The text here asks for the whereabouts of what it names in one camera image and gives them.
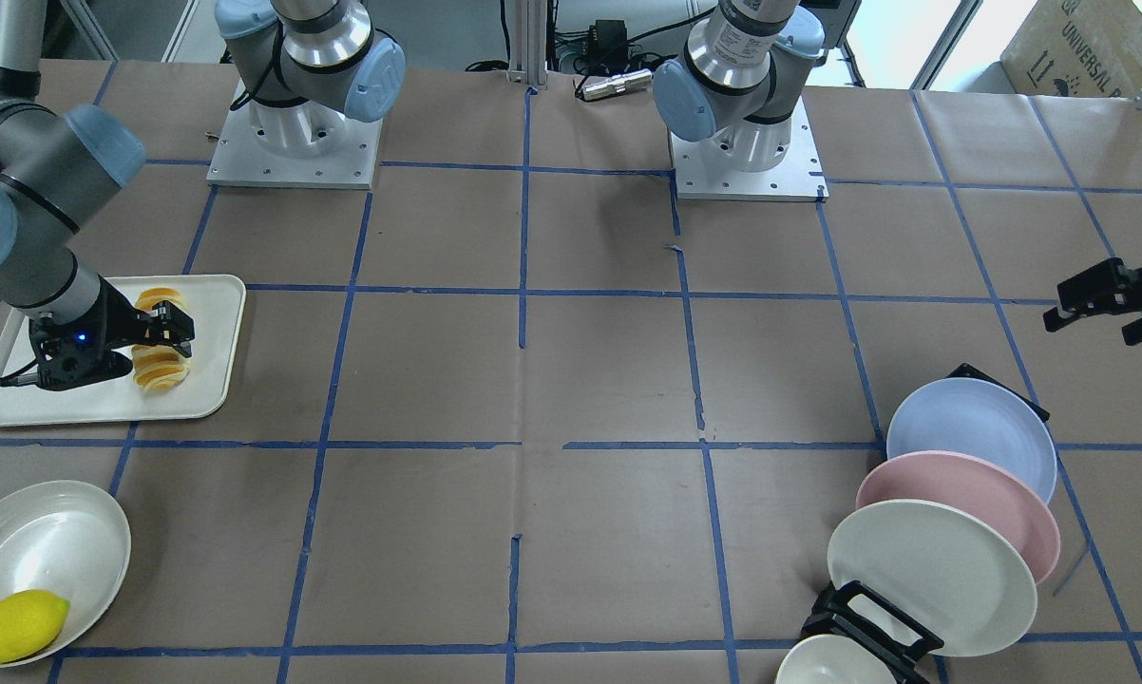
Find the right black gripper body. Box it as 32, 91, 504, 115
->
105, 293, 195, 351

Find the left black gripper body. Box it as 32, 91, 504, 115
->
1056, 258, 1142, 317

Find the striped orange bread loaf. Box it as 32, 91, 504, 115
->
129, 287, 190, 392

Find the light blue plate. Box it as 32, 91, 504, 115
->
886, 377, 1057, 504

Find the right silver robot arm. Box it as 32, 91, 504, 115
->
0, 1, 407, 369

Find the pink plate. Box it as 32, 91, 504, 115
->
857, 450, 1062, 584

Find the cream round plate with lemon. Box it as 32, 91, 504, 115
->
0, 480, 132, 668

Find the cream plate in rack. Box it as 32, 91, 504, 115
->
827, 499, 1038, 657

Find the cream rectangular tray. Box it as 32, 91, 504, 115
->
0, 275, 246, 428

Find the cardboard box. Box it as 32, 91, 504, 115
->
1000, 1, 1142, 97

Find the yellow lemon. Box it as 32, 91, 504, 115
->
0, 589, 71, 665

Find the black dish rack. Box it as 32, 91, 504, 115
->
802, 365, 1046, 683

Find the cream bowl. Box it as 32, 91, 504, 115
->
773, 634, 896, 684

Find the silver metal cylinder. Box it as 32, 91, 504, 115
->
577, 69, 654, 103

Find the black power adapter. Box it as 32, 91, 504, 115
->
585, 19, 628, 62

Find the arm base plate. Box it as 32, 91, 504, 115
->
668, 100, 830, 202
206, 100, 383, 191

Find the aluminium frame post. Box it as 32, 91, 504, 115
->
504, 1, 555, 92

